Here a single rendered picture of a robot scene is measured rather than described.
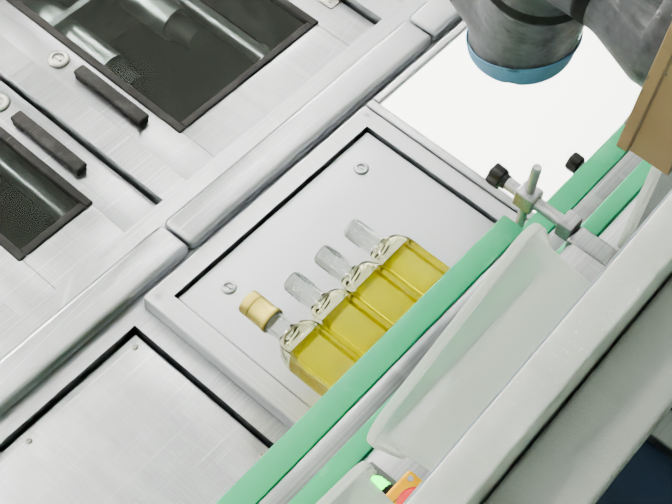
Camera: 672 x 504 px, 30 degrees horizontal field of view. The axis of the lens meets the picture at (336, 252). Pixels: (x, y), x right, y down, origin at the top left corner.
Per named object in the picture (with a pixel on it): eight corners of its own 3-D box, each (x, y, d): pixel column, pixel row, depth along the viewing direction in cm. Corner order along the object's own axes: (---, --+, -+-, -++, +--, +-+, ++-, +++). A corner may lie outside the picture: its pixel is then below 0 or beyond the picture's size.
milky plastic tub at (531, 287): (474, 516, 111) (399, 454, 114) (628, 317, 112) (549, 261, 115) (445, 510, 95) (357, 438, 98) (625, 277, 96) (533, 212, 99)
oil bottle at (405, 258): (518, 342, 160) (389, 246, 167) (526, 320, 155) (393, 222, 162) (491, 371, 157) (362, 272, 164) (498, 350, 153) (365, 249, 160)
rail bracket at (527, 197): (563, 271, 157) (485, 214, 161) (594, 193, 143) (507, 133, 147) (549, 286, 156) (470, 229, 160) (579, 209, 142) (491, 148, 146)
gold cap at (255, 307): (283, 305, 156) (257, 284, 157) (264, 322, 154) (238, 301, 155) (281, 320, 158) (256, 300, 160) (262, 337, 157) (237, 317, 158)
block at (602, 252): (613, 296, 154) (567, 262, 156) (633, 254, 146) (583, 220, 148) (596, 314, 152) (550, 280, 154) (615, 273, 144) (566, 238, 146)
